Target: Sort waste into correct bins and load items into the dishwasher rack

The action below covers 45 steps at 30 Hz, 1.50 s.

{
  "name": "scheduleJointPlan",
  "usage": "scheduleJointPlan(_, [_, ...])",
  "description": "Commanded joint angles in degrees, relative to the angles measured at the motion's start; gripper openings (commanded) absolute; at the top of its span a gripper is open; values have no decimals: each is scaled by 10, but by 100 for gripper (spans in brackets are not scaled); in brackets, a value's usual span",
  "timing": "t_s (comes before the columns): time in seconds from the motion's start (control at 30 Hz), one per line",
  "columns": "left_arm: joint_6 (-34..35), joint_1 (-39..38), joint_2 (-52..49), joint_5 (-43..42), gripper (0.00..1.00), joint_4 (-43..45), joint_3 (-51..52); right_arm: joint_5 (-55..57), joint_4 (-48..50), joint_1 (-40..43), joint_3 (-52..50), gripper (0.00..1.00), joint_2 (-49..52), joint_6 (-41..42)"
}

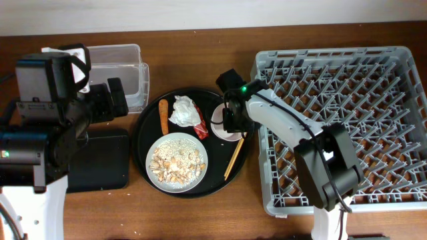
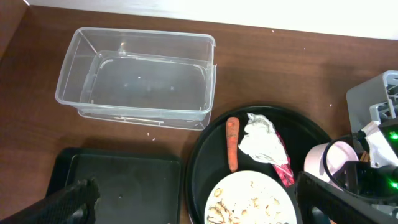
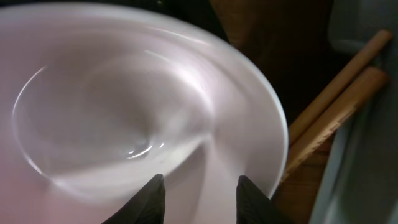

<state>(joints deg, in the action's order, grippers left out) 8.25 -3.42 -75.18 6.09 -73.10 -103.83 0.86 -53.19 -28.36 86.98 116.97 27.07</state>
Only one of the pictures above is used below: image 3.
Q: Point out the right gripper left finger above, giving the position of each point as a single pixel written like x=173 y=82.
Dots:
x=147 y=206

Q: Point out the pink bowl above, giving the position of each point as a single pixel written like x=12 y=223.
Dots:
x=96 y=99

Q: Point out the grey dishwasher rack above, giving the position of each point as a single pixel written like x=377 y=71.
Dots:
x=359 y=184

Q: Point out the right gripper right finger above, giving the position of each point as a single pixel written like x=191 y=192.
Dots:
x=253 y=207

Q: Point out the wooden chopstick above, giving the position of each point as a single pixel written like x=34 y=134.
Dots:
x=370 y=81
x=338 y=84

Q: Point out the round black tray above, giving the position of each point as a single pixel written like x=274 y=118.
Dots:
x=285 y=39

